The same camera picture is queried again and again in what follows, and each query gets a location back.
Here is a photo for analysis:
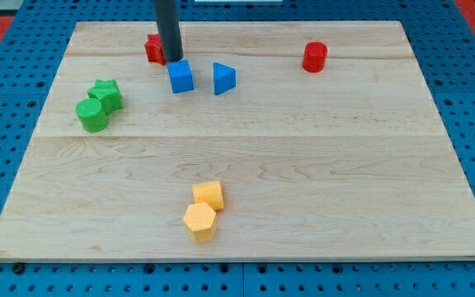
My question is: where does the green cylinder block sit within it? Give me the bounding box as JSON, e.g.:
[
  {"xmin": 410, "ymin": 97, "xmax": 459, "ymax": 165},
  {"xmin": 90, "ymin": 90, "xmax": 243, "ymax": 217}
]
[{"xmin": 75, "ymin": 98, "xmax": 109, "ymax": 133}]

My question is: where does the light wooden board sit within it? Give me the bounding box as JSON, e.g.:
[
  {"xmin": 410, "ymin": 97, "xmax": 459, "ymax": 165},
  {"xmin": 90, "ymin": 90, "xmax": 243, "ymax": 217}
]
[{"xmin": 0, "ymin": 21, "xmax": 475, "ymax": 263}]

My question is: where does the red cylinder block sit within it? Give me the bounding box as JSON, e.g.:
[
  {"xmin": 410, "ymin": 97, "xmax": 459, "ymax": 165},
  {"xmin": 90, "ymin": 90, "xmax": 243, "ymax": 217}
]
[{"xmin": 302, "ymin": 41, "xmax": 328, "ymax": 73}]

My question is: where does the blue cube block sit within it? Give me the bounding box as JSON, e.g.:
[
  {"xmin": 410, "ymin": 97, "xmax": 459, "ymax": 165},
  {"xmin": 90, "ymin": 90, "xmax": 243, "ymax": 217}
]
[{"xmin": 167, "ymin": 60, "xmax": 194, "ymax": 93}]

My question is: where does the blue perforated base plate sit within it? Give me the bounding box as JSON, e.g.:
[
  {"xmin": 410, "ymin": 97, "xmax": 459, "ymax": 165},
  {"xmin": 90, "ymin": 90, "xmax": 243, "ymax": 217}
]
[{"xmin": 0, "ymin": 1, "xmax": 475, "ymax": 296}]

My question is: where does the green star block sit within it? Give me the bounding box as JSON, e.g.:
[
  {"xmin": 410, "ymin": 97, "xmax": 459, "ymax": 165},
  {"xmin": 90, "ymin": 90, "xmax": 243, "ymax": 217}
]
[{"xmin": 87, "ymin": 79, "xmax": 124, "ymax": 115}]

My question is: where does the yellow cube block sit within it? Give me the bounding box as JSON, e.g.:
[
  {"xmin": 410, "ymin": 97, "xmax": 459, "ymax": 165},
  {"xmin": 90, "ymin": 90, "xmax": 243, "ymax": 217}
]
[{"xmin": 191, "ymin": 181, "xmax": 224, "ymax": 210}]

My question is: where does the blue triangle block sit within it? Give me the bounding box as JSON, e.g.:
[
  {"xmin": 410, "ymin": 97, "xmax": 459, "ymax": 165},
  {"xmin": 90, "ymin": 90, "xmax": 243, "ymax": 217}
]
[{"xmin": 213, "ymin": 62, "xmax": 237, "ymax": 95}]

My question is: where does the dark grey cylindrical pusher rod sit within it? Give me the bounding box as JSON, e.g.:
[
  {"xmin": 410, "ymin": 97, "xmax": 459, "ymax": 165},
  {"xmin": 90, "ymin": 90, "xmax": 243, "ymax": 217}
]
[{"xmin": 152, "ymin": 0, "xmax": 184, "ymax": 62}]

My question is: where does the yellow hexagon block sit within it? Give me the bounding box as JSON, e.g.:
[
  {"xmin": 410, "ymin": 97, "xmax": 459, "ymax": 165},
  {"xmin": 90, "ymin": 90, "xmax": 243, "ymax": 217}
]
[{"xmin": 182, "ymin": 202, "xmax": 218, "ymax": 243}]

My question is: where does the red star block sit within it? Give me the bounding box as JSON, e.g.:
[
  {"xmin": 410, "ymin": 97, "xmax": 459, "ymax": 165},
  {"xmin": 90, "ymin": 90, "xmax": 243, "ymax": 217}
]
[{"xmin": 144, "ymin": 34, "xmax": 167, "ymax": 65}]

